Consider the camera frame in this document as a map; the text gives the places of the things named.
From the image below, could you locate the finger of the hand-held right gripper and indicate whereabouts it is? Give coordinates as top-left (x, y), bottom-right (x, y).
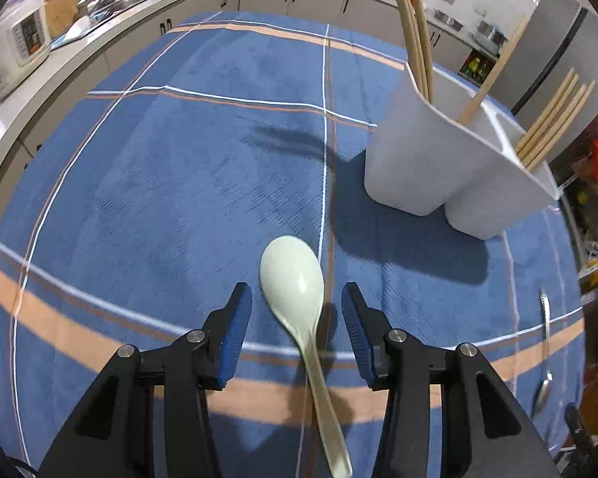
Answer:
top-left (563, 402), bottom-right (598, 471)

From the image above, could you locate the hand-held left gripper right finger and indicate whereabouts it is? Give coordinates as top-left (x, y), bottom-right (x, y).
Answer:
top-left (341, 283), bottom-right (559, 478)

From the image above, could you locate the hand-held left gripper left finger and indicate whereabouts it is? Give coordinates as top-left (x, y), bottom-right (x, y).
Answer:
top-left (37, 283), bottom-right (253, 478)

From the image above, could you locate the pale green plastic spoon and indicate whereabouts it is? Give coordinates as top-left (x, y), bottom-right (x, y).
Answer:
top-left (259, 235), bottom-right (354, 478)

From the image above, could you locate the white utensil holder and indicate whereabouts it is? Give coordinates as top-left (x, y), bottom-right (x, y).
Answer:
top-left (364, 62), bottom-right (562, 241)

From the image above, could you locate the bunch of wooden chopsticks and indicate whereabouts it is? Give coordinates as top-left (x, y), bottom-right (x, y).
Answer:
top-left (386, 0), bottom-right (597, 171)

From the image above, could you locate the metal spoon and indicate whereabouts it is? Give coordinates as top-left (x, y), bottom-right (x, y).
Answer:
top-left (530, 288), bottom-right (554, 419)

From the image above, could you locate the blue plaid tablecloth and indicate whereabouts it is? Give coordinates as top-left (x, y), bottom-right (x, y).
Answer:
top-left (0, 10), bottom-right (587, 478)

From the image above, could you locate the metal storage shelf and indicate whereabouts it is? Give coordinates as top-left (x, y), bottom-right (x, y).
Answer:
top-left (558, 159), bottom-right (598, 302)

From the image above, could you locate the row of bottles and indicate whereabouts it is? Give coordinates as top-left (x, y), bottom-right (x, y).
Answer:
top-left (460, 50), bottom-right (498, 84)

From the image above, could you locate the silver steamer pot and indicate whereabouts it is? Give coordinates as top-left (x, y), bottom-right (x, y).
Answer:
top-left (471, 16), bottom-right (508, 51)

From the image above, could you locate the blue dish basin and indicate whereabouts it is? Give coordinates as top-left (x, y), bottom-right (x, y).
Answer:
top-left (50, 14), bottom-right (96, 51)

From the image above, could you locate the steel kitchen sink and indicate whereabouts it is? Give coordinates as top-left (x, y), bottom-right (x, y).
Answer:
top-left (79, 0), bottom-right (130, 28)

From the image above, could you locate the grey refrigerator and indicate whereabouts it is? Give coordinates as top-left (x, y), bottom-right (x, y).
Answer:
top-left (508, 0), bottom-right (598, 163)

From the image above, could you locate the white rice cooker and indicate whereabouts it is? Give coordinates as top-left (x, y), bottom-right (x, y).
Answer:
top-left (0, 0), bottom-right (51, 101)

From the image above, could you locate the wooden cutting board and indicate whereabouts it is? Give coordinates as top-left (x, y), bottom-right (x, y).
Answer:
top-left (42, 0), bottom-right (79, 39)

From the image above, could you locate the black cable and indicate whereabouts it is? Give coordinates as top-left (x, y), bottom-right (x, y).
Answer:
top-left (1, 452), bottom-right (41, 475)

